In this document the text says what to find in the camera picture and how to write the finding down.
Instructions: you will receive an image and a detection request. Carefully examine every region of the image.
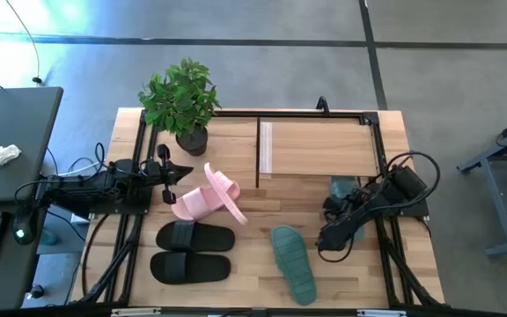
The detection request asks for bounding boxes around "crumpled white tissue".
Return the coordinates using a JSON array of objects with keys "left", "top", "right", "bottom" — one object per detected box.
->
[{"left": 0, "top": 144, "right": 23, "bottom": 171}]

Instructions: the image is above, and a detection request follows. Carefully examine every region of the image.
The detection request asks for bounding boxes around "thick black floor cable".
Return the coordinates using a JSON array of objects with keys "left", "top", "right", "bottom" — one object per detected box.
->
[{"left": 80, "top": 213, "right": 110, "bottom": 297}]

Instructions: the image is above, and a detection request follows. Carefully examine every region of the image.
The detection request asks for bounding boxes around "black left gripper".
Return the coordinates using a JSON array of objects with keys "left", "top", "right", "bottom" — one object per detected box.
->
[{"left": 146, "top": 144, "right": 195, "bottom": 206}]

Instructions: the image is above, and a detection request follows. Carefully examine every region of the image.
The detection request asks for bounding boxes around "green potted plant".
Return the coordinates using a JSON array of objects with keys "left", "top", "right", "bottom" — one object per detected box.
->
[{"left": 137, "top": 56, "right": 223, "bottom": 158}]

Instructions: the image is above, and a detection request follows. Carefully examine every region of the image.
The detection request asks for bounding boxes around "green rubber slide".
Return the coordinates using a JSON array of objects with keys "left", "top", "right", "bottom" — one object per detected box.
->
[
  {"left": 269, "top": 225, "right": 318, "bottom": 306},
  {"left": 328, "top": 174, "right": 368, "bottom": 242}
]

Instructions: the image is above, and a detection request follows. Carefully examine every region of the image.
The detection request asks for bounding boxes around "black computer mouse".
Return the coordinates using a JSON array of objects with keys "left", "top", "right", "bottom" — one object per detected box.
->
[{"left": 11, "top": 206, "right": 38, "bottom": 246}]

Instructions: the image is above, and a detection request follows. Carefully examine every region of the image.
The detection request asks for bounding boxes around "black rubber slide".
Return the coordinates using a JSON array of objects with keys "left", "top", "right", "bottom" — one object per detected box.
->
[
  {"left": 150, "top": 250, "right": 232, "bottom": 285},
  {"left": 155, "top": 219, "right": 236, "bottom": 254}
]

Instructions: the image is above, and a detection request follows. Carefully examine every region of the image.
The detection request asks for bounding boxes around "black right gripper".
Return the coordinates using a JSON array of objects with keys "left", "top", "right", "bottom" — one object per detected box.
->
[{"left": 319, "top": 197, "right": 376, "bottom": 252}]

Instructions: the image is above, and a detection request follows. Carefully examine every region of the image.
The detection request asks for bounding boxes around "dark grey desk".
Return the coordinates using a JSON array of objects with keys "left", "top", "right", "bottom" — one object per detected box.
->
[{"left": 0, "top": 85, "right": 64, "bottom": 313}]

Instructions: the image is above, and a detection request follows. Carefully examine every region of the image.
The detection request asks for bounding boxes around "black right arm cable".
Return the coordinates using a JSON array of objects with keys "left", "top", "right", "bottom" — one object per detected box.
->
[{"left": 318, "top": 151, "right": 442, "bottom": 264}]

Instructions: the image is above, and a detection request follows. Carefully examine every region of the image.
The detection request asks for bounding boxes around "wooden shelf black frame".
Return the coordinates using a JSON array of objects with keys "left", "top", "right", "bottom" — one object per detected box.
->
[{"left": 255, "top": 114, "right": 380, "bottom": 189}]

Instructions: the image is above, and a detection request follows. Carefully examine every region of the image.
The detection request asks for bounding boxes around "grey metal side table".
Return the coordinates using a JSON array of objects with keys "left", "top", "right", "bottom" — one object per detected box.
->
[{"left": 457, "top": 109, "right": 507, "bottom": 257}]

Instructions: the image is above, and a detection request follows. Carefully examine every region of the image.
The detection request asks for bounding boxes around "silver label strip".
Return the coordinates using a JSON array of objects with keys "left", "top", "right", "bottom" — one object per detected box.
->
[
  {"left": 356, "top": 309, "right": 408, "bottom": 317},
  {"left": 111, "top": 307, "right": 162, "bottom": 317}
]

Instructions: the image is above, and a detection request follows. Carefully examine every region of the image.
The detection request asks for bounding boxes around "black round floor object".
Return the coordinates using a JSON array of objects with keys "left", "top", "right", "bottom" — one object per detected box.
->
[{"left": 27, "top": 284, "right": 46, "bottom": 301}]

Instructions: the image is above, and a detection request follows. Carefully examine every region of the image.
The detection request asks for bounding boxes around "pink rubber slide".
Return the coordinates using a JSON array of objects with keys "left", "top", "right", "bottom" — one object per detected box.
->
[
  {"left": 203, "top": 161, "right": 249, "bottom": 226},
  {"left": 171, "top": 183, "right": 237, "bottom": 223}
]

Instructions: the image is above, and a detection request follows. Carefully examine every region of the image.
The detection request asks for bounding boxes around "teal floor object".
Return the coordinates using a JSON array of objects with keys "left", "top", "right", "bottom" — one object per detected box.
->
[{"left": 40, "top": 228, "right": 60, "bottom": 247}]

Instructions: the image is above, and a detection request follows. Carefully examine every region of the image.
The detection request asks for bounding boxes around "white cable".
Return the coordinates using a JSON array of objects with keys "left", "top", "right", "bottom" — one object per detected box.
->
[{"left": 57, "top": 160, "right": 105, "bottom": 177}]

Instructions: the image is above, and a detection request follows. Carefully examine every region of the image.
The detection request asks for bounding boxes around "black clamp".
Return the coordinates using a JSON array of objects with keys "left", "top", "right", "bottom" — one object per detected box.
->
[{"left": 315, "top": 95, "right": 331, "bottom": 116}]

